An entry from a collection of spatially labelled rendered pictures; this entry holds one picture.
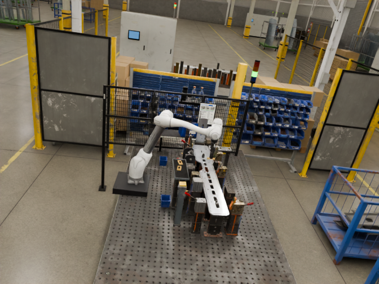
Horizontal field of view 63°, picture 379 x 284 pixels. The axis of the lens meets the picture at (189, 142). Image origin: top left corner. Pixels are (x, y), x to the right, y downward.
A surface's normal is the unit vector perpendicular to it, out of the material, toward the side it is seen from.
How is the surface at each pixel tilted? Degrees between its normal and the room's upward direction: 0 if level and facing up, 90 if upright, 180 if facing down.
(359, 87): 90
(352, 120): 92
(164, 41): 90
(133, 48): 90
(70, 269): 0
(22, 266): 0
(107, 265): 0
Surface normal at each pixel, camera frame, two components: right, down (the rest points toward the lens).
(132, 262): 0.14, -0.89
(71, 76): 0.00, 0.45
